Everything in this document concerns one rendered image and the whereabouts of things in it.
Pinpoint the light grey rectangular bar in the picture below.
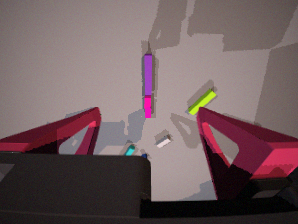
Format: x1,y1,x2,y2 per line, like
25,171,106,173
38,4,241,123
156,135,171,148

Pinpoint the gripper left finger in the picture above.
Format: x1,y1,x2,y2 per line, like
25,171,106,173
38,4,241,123
0,107,101,155

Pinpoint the small magenta block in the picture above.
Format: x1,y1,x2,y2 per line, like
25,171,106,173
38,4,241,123
145,95,151,109
145,108,151,118

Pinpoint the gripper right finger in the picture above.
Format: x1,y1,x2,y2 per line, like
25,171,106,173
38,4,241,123
196,107,298,200

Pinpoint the purple rod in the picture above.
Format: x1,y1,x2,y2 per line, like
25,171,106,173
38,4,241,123
145,54,152,95

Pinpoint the turquoise rod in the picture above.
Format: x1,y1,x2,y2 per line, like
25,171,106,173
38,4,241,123
124,145,135,155

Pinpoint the lime green rod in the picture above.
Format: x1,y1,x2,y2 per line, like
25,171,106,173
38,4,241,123
188,89,216,115

